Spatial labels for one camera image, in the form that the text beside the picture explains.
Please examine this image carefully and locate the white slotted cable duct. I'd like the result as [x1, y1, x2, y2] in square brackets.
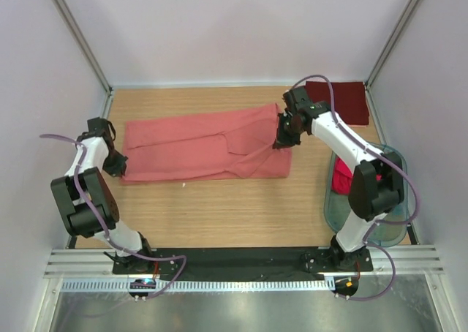
[61, 276, 335, 293]

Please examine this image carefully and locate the right aluminium corner post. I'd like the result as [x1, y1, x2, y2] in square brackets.
[365, 0, 434, 90]

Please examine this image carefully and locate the aluminium front frame rail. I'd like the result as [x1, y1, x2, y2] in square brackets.
[45, 245, 444, 282]

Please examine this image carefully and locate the teal transparent plastic basket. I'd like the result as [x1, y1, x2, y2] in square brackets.
[324, 153, 409, 247]

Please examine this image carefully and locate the magenta crumpled t shirt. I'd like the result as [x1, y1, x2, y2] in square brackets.
[331, 157, 385, 195]

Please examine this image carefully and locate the folded dark red t shirt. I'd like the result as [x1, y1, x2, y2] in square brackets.
[305, 81, 369, 126]

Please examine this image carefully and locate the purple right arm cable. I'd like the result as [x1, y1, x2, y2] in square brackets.
[291, 73, 421, 302]

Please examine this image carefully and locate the left aluminium corner post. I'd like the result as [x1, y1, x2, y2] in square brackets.
[52, 0, 113, 96]

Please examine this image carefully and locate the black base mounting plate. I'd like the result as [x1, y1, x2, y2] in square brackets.
[107, 246, 374, 282]

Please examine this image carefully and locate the aluminium corner post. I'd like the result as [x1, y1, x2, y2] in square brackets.
[365, 0, 434, 90]
[52, 0, 113, 96]

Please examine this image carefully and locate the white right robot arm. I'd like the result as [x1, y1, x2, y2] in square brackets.
[273, 87, 404, 271]

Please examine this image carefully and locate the salmon pink t shirt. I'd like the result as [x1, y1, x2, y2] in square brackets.
[122, 103, 292, 184]

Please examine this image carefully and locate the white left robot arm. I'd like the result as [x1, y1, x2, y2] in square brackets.
[50, 117, 155, 273]

